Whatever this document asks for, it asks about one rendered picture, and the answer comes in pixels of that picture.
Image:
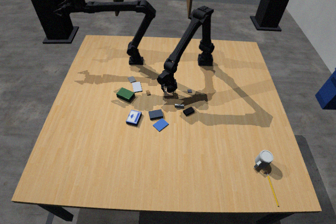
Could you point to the covered wooden ball puzzle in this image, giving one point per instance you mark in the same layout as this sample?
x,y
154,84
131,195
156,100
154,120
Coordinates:
x,y
166,94

